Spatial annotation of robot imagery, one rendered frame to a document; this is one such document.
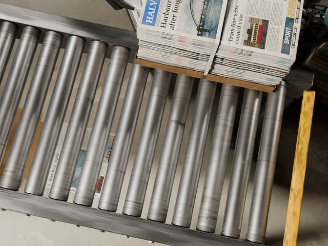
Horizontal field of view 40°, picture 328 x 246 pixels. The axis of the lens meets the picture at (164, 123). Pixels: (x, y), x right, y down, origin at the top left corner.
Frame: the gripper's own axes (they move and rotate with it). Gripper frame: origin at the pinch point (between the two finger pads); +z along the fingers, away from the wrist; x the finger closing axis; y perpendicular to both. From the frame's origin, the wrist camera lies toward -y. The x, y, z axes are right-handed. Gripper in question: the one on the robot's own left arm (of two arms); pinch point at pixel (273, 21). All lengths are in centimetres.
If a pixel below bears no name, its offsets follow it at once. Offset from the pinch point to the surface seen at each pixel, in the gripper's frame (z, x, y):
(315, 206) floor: -47, 34, -81
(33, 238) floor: 69, 72, -83
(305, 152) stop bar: -13.0, 37.8, 0.9
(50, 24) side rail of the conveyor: 62, 16, 0
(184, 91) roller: 21.3, 27.2, -0.6
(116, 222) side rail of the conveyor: 31, 65, -3
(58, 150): 68, 33, -80
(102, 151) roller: 39, 48, -3
